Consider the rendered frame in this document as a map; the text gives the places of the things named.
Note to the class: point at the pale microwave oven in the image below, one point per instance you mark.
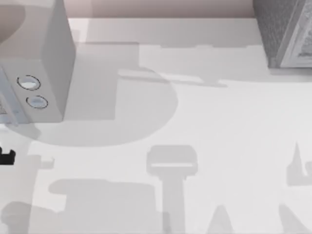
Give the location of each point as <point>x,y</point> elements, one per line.
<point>56,61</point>

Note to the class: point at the round microwave knob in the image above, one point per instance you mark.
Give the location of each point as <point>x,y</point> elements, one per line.
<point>37,102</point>
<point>28,82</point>

